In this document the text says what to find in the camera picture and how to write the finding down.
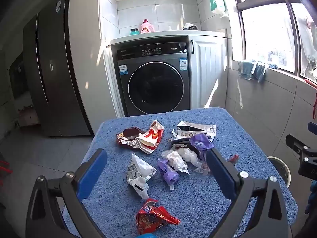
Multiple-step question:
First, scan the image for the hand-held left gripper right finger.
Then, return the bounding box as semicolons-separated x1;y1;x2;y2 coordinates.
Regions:
205;148;289;238

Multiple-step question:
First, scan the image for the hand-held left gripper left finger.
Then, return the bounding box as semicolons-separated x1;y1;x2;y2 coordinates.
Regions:
25;148;108;238

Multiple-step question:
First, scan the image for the small red candy wrapper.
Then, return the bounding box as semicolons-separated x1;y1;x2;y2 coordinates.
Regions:
227;154;240;166

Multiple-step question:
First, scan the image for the white rimmed trash bin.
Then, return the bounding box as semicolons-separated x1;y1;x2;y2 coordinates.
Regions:
267;156;292;188

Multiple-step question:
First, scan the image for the clear plastic wrapper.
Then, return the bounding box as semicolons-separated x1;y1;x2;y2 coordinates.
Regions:
178;148;210;176

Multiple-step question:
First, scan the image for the large purple wrapper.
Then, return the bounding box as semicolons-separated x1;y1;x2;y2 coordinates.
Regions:
189;133;215;155

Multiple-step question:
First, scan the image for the white printed plastic wrapper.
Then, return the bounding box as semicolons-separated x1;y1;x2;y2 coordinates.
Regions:
127;153;157;200

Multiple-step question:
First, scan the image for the white tissue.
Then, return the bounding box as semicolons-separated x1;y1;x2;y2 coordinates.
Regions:
161;149;190;174

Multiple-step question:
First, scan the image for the twisted purple candy wrapper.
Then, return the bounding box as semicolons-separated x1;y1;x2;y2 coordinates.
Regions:
157;157;180;192

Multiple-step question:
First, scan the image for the white and black wrapper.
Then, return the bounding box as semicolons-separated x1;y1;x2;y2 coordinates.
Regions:
171;120;217;144

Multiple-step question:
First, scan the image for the brown foil wrapper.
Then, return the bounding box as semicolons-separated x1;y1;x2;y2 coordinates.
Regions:
116;126;146;150

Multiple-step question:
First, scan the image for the red and white wrapper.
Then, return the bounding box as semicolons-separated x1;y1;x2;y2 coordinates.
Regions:
135;120;165;155

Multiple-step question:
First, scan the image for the red snack bag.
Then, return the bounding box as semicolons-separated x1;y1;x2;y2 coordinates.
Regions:
135;198;181;235

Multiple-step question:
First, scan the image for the person's right hand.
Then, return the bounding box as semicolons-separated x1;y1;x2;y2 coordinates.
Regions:
305;187;317;215

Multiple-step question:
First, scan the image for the blue terry table cloth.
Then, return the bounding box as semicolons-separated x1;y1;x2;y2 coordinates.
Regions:
65;107;299;238

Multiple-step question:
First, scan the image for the blue hanging towel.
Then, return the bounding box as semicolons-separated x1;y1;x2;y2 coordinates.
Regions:
238;60;267;83

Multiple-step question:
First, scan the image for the white hanging garment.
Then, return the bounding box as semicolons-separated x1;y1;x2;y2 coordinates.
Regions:
295;10;317;79

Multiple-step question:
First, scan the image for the cardboard box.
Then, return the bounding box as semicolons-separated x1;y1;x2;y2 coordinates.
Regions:
18;106;40;127

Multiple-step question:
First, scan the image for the white cabinet door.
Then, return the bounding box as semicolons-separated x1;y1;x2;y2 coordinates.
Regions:
188;35;228;110

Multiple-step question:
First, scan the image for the dark refrigerator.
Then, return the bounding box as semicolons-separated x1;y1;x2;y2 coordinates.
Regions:
23;0;94;137

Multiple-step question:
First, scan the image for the grey washing machine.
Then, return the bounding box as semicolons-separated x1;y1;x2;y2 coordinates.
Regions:
111;42;191;117

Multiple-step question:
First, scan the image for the white laundry counter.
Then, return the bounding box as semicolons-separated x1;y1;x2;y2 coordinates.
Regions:
106;29;227;47

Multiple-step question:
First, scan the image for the pink detergent bottle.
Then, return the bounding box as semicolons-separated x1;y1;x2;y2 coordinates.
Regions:
141;19;156;34

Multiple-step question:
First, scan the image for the window frame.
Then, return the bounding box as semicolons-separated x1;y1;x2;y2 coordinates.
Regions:
229;0;317;87

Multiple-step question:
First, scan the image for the green and white wall bag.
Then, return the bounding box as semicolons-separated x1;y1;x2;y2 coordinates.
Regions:
209;0;227;18

